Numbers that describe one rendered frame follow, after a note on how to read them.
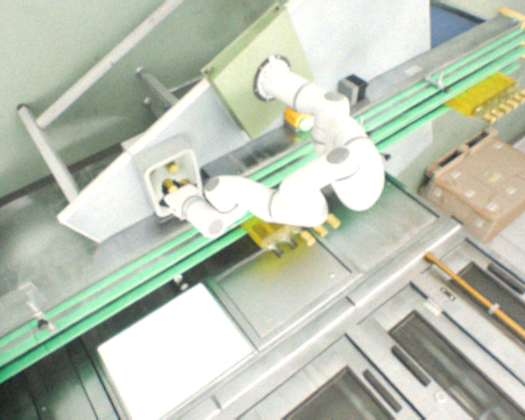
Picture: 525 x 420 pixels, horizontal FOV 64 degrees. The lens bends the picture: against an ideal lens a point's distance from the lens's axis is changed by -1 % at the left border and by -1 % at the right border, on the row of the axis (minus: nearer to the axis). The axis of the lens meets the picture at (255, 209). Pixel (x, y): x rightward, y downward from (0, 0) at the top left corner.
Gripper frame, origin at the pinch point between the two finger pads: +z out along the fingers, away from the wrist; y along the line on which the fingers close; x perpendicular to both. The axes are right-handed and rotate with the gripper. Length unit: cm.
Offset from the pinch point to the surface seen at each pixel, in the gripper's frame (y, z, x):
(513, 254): 379, 48, -319
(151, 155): -1.8, 2.6, 12.0
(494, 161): 408, 105, -225
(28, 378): -66, 3, -42
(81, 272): -35.6, 6.2, -16.8
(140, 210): -9.4, 12.5, -9.8
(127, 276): -24.1, -2.2, -20.8
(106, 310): -34.7, -2.5, -28.6
